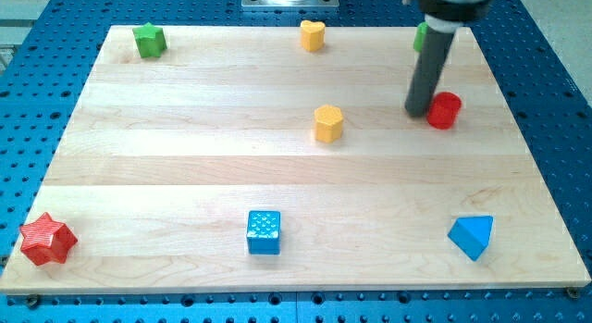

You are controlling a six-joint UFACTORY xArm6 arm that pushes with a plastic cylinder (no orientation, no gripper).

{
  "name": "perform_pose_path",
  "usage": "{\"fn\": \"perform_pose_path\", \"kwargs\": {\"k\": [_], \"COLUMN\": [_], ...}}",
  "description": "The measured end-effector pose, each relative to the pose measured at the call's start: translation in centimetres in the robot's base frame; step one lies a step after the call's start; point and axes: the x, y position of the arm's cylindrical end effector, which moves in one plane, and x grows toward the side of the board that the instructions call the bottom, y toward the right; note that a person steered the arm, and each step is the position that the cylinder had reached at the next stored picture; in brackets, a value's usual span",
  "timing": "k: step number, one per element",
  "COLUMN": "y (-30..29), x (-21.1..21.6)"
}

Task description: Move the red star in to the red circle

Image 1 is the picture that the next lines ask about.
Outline robot arm end black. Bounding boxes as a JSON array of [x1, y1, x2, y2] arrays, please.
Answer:
[[401, 0, 493, 33]]

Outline green star block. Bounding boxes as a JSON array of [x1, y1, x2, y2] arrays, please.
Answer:
[[132, 22, 167, 58]]

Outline red star block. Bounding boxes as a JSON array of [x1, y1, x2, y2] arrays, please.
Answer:
[[19, 212, 78, 266]]

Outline yellow hexagon block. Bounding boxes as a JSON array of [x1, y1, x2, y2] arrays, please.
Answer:
[[314, 105, 344, 143]]

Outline blue cube block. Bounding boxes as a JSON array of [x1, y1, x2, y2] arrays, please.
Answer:
[[246, 210, 281, 255]]

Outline wooden board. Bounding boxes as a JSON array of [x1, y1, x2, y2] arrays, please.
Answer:
[[1, 26, 590, 294]]

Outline yellow heart block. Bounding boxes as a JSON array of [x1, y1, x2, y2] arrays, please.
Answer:
[[300, 20, 326, 52]]

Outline red cylinder block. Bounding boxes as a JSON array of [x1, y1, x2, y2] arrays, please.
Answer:
[[426, 92, 463, 130]]

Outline grey pusher stick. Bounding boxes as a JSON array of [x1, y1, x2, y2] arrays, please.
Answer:
[[404, 26, 455, 118]]

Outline green block behind stick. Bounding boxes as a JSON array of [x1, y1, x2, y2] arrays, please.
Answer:
[[413, 21, 428, 53]]

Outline blue triangular prism block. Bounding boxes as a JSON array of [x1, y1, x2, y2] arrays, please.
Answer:
[[448, 216, 494, 261]]

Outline blue perforated table plate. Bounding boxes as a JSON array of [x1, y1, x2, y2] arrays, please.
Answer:
[[1, 0, 591, 322]]

